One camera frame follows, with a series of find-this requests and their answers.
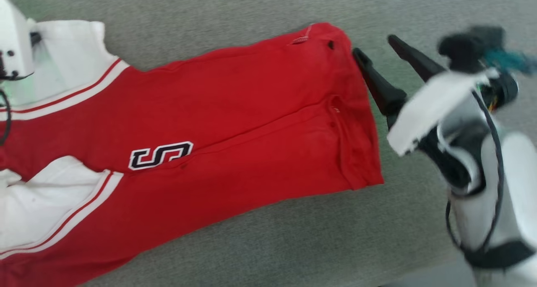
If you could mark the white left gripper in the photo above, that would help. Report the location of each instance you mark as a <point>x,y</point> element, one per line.
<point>14,43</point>

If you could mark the red white basketball jersey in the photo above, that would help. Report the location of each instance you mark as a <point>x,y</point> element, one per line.
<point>235,123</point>

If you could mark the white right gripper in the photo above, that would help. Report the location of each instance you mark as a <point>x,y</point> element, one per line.
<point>432,102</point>

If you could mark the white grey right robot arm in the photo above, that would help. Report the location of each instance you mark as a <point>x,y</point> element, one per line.
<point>516,186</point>

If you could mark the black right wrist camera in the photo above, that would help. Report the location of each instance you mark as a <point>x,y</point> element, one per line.
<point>465,48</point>

